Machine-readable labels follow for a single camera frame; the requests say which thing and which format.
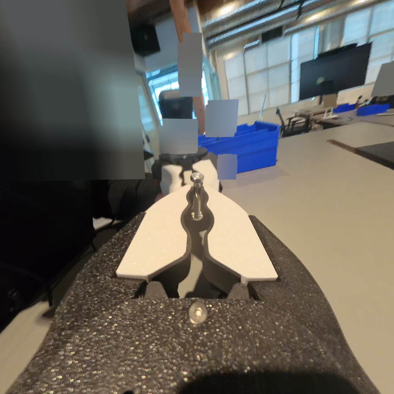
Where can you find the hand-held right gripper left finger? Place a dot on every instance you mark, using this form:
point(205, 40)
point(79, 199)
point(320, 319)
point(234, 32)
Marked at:
point(154, 240)

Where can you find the silver ceiling duct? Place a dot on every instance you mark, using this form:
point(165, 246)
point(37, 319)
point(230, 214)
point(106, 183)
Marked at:
point(246, 21)

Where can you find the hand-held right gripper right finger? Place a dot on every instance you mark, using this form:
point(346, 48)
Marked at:
point(240, 240)

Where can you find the metal bolt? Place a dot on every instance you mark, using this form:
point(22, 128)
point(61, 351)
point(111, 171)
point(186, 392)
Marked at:
point(197, 197)

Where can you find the black TV monitor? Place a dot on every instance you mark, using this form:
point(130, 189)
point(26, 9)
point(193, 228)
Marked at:
point(338, 70)

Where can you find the black table mat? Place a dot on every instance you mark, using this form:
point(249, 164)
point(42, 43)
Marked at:
point(378, 154)

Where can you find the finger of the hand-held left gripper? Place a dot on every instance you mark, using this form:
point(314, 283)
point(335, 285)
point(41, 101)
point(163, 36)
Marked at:
point(171, 178)
point(209, 175)

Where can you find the black wall speaker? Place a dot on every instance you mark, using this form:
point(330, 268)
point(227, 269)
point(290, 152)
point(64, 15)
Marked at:
point(146, 40)

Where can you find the thin grey pole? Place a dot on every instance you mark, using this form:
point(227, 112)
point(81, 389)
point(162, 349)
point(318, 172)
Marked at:
point(263, 107)

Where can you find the small blue bin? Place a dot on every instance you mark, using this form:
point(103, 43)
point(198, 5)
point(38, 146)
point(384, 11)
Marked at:
point(344, 108)
point(372, 110)

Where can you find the black office chair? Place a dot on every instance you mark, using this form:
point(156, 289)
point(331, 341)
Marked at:
point(292, 123)

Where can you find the blue plastic tote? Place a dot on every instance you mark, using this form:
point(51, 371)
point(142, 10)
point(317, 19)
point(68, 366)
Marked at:
point(255, 147)

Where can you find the beige board on stand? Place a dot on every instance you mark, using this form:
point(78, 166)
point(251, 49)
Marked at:
point(329, 103)

